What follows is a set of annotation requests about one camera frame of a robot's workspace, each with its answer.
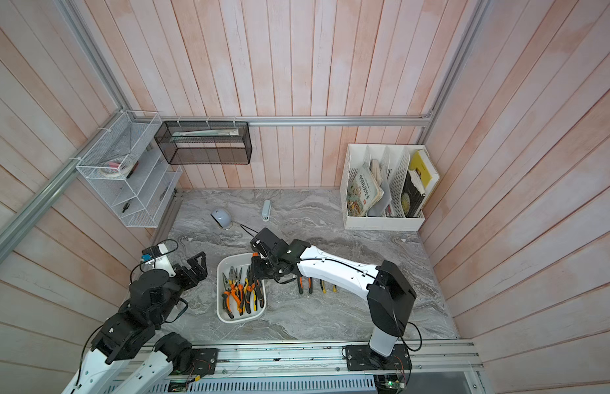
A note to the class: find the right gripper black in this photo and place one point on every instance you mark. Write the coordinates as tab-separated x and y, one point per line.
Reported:
256	268

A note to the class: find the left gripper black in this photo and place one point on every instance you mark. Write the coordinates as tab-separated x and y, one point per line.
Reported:
200	271

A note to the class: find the orange black pliers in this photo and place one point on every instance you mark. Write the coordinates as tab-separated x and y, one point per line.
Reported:
305	285

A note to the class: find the white plastic storage box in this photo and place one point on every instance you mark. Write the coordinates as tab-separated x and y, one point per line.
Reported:
238	261

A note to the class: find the yellow black pliers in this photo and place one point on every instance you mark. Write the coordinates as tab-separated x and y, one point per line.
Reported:
327	287

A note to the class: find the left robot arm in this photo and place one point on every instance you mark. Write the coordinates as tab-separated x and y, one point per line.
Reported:
118	341

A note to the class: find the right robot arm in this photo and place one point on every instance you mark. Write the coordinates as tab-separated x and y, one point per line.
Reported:
389	295

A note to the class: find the yellow pliers in box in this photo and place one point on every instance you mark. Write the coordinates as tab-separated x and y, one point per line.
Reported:
259	299

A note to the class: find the orange pliers in box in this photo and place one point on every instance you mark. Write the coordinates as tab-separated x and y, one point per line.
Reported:
233	295

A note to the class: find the light blue round clock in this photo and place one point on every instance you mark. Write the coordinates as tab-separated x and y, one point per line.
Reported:
222	217

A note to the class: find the illustrated history book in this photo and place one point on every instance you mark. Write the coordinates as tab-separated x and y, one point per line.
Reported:
363	193

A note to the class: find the tape roll on shelf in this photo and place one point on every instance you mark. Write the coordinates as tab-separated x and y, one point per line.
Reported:
117	168

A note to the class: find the white file organizer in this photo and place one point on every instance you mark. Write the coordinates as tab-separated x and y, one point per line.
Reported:
389	164

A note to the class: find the black book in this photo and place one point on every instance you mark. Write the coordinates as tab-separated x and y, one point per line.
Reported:
413	194

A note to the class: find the yellow book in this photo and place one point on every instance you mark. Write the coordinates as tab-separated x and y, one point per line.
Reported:
422	165

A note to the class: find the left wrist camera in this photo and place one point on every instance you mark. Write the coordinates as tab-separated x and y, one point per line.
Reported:
157	257

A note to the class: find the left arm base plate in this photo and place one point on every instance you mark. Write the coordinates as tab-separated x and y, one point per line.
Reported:
196	362

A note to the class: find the white wire wall shelf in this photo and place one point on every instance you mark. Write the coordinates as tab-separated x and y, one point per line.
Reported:
130	173

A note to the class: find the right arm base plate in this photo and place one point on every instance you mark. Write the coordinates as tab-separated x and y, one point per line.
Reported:
363	358

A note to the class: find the black mesh wall basket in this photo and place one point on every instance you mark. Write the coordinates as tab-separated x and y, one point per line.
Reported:
205	142

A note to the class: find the aluminium front rail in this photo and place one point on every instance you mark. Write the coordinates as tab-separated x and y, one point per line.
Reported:
443	366

